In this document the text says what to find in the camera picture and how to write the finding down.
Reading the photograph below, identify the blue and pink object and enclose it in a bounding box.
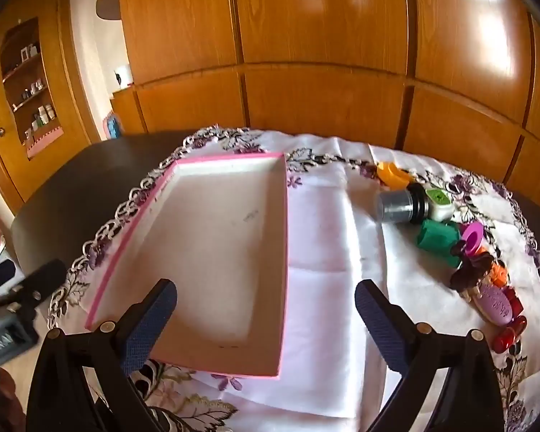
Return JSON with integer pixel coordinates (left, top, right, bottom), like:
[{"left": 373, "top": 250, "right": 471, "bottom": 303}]
[{"left": 104, "top": 114, "right": 122, "bottom": 141}]

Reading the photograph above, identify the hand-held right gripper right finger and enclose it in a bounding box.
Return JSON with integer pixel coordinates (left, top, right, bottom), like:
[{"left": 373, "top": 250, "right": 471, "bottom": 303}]
[{"left": 355, "top": 279, "right": 518, "bottom": 432}]

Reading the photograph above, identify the wooden shelf cabinet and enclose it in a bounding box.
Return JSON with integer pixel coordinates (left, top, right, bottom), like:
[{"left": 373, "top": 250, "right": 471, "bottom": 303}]
[{"left": 0, "top": 0, "right": 102, "bottom": 217}]

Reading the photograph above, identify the orange plastic block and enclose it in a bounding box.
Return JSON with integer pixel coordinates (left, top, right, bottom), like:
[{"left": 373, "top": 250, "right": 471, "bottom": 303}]
[{"left": 490, "top": 261, "right": 509, "bottom": 289}]

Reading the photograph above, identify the purple plastic cap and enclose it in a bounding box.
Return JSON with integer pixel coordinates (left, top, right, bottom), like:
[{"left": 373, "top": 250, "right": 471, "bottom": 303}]
[{"left": 459, "top": 220, "right": 484, "bottom": 257}]

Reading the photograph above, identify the red glossy cylinder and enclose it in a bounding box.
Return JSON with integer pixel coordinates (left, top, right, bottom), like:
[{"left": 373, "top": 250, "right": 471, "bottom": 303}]
[{"left": 492, "top": 315, "right": 528, "bottom": 354}]

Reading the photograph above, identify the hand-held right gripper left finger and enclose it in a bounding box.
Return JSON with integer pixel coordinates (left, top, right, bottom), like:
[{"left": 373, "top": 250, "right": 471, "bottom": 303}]
[{"left": 26, "top": 278, "right": 178, "bottom": 432}]

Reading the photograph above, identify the pink lace shelf trim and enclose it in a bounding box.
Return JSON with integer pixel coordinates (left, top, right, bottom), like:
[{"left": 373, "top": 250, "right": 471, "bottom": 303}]
[{"left": 27, "top": 128, "right": 66, "bottom": 159}]

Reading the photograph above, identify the pink cardboard box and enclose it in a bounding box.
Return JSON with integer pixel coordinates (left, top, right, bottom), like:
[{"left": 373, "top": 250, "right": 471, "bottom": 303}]
[{"left": 85, "top": 152, "right": 289, "bottom": 378}]

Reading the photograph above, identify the green plastic container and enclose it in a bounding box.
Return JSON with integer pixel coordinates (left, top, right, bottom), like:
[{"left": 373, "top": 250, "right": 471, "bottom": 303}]
[{"left": 416, "top": 218, "right": 464, "bottom": 268}]

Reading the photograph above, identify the embroidered white tablecloth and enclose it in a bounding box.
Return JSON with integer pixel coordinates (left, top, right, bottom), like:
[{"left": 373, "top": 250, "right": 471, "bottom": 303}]
[{"left": 47, "top": 123, "right": 540, "bottom": 432}]

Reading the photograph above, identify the small red block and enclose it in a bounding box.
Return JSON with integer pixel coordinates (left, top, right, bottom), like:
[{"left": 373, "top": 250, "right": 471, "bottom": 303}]
[{"left": 504, "top": 288, "right": 523, "bottom": 313}]

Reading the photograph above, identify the large wooden wardrobe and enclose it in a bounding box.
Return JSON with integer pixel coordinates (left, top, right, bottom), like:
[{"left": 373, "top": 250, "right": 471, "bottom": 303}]
[{"left": 117, "top": 0, "right": 540, "bottom": 217}]

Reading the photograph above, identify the group of small bottles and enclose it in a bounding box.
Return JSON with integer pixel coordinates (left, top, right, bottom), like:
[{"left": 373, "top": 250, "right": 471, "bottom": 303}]
[{"left": 11, "top": 78, "right": 57, "bottom": 133}]

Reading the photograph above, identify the dark brown plastic object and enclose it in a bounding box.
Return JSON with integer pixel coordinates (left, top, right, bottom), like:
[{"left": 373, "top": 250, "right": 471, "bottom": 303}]
[{"left": 450, "top": 243, "right": 496, "bottom": 291}]

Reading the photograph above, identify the orange yellow plastic toy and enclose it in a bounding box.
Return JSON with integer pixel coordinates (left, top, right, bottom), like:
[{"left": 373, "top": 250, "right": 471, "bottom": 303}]
[{"left": 377, "top": 161, "right": 415, "bottom": 190}]

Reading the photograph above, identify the dark grey cup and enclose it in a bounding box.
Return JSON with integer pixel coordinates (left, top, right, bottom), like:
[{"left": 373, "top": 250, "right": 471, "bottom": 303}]
[{"left": 377, "top": 182, "right": 430, "bottom": 226}]

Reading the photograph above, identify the purple oval object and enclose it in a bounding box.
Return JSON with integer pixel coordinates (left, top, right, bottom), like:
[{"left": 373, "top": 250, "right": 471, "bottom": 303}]
[{"left": 474, "top": 281, "right": 514, "bottom": 325}]

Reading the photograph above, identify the white cube with green top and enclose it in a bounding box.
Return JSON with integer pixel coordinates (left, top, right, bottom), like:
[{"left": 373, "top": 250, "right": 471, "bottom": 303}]
[{"left": 425, "top": 186, "right": 453, "bottom": 222}]

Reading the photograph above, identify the low wooden cabinet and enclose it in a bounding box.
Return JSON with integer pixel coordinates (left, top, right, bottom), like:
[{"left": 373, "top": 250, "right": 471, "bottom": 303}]
[{"left": 110, "top": 85, "right": 140, "bottom": 136}]

